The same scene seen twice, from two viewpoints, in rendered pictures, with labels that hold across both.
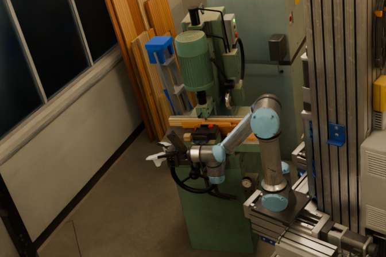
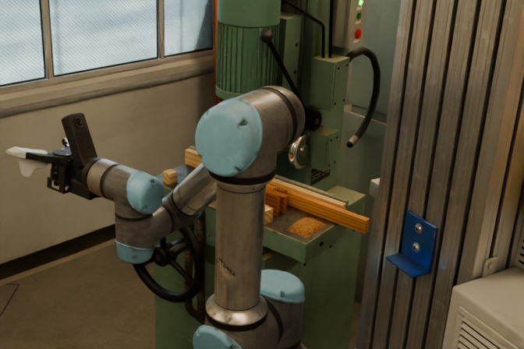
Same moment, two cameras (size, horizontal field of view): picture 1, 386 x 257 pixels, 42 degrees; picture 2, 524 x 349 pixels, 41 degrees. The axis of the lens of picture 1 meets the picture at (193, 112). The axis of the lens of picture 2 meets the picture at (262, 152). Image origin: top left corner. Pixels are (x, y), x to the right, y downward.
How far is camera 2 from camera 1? 1.17 m
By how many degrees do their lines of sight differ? 15
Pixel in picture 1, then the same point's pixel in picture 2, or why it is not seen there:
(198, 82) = (236, 82)
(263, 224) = not seen: outside the picture
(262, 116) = (221, 114)
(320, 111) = (396, 177)
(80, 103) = (110, 104)
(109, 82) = (179, 96)
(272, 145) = (238, 203)
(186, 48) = (230, 5)
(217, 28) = (317, 0)
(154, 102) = not seen: hidden behind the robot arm
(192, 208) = (169, 333)
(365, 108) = (494, 191)
